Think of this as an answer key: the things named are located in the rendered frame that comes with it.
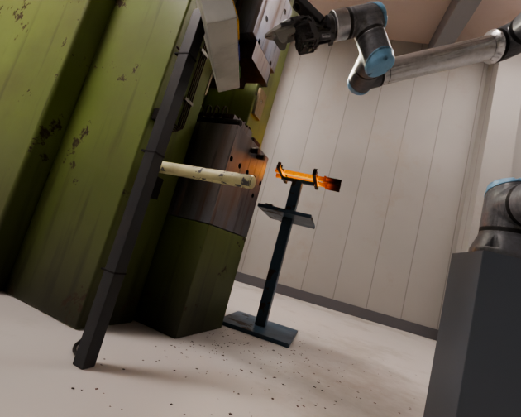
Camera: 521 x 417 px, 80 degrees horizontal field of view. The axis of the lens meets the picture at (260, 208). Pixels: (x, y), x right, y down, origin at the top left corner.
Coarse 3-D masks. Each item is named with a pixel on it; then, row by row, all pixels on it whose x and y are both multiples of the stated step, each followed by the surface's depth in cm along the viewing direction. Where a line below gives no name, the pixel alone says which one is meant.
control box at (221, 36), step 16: (208, 0) 78; (224, 0) 79; (208, 16) 78; (224, 16) 78; (208, 32) 81; (224, 32) 82; (208, 48) 98; (224, 48) 88; (224, 64) 95; (224, 80) 104
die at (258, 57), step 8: (240, 48) 148; (248, 48) 146; (256, 48) 147; (240, 56) 147; (248, 56) 145; (256, 56) 148; (264, 56) 154; (240, 64) 151; (248, 64) 150; (256, 64) 149; (264, 64) 156; (248, 72) 156; (256, 72) 154; (264, 72) 158; (248, 80) 164; (256, 80) 162; (264, 80) 160
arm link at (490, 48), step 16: (496, 32) 108; (432, 48) 109; (448, 48) 108; (464, 48) 107; (480, 48) 108; (496, 48) 108; (512, 48) 108; (400, 64) 107; (416, 64) 107; (432, 64) 108; (448, 64) 109; (464, 64) 111; (352, 80) 109; (368, 80) 104; (384, 80) 108; (400, 80) 111
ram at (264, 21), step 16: (240, 0) 149; (256, 0) 145; (272, 0) 152; (288, 0) 167; (240, 16) 146; (256, 16) 142; (272, 16) 154; (288, 16) 170; (240, 32) 144; (256, 32) 144; (272, 48) 161; (272, 64) 164
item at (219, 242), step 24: (168, 216) 136; (168, 240) 133; (192, 240) 128; (216, 240) 134; (240, 240) 155; (168, 264) 130; (192, 264) 125; (216, 264) 138; (144, 288) 131; (168, 288) 127; (192, 288) 124; (216, 288) 142; (144, 312) 128; (168, 312) 124; (192, 312) 128; (216, 312) 146
